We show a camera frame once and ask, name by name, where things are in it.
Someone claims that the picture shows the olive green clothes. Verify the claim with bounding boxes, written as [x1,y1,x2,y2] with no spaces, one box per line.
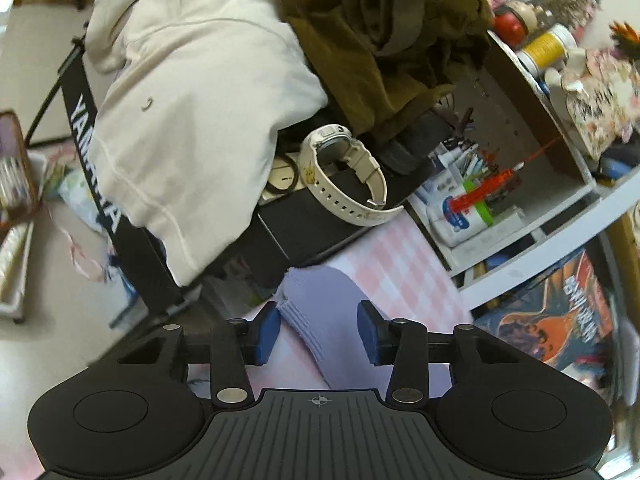
[274,0,494,147]

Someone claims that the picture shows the cream wrist watch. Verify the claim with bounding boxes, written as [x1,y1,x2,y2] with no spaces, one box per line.
[297,124,407,227]

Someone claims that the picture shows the purple knit garment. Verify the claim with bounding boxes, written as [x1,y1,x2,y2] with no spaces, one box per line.
[276,266,397,391]

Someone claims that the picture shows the red round ornament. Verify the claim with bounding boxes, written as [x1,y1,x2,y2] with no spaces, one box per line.
[492,6,529,42]

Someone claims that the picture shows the black keyboard bag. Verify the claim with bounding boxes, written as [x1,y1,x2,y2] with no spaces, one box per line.
[59,55,437,332]

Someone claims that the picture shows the cream hoodie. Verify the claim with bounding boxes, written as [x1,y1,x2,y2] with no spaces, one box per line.
[84,0,329,287]

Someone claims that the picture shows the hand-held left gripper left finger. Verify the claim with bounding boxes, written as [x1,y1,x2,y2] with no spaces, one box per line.
[117,302,281,408]

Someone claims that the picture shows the illustrated fantasy book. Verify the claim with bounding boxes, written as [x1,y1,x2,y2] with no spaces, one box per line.
[471,249,619,377]

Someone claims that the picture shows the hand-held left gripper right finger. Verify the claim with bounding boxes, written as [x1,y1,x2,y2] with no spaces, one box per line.
[356,300,526,407]

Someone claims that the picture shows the floral heart shaped board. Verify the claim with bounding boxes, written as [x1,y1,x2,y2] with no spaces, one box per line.
[559,46,637,162]

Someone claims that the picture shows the yellow bottle with white cap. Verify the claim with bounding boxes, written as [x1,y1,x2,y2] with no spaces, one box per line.
[515,23,579,77]

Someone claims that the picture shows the white shelf frame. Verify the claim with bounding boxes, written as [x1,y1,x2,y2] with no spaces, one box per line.
[404,160,640,307]

